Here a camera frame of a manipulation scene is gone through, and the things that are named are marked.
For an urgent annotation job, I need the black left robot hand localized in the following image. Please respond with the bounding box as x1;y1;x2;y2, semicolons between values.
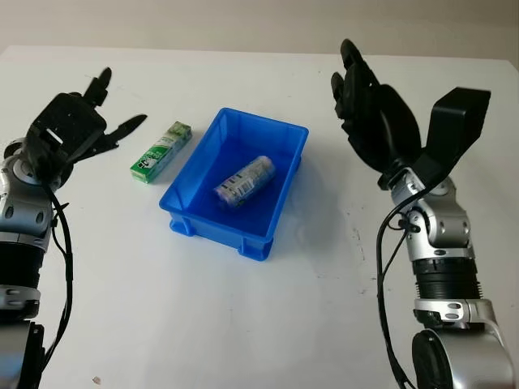
45;66;148;186

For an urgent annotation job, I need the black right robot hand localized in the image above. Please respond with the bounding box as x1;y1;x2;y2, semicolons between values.
330;39;425;173

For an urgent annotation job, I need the green rectangular carton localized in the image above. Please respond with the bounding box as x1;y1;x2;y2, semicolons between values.
129;121;193;185

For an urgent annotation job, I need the silver can with purple lid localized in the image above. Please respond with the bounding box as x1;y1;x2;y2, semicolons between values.
212;155;277;210

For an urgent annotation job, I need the blue plastic tray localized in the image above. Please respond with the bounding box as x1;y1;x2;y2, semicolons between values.
158;106;311;264

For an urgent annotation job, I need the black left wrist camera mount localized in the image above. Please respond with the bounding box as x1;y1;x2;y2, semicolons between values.
24;92;109;180

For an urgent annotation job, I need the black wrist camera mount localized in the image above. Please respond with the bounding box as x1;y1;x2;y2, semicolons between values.
412;86;493;192
24;92;109;180

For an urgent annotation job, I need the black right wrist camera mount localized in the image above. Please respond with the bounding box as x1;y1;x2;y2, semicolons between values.
412;86;493;192

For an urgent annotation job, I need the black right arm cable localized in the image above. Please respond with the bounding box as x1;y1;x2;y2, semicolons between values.
374;169;444;389

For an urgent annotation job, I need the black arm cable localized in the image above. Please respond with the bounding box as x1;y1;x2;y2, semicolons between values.
374;169;444;389
39;177;76;368

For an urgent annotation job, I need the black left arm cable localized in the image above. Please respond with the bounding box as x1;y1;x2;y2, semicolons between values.
39;177;76;368

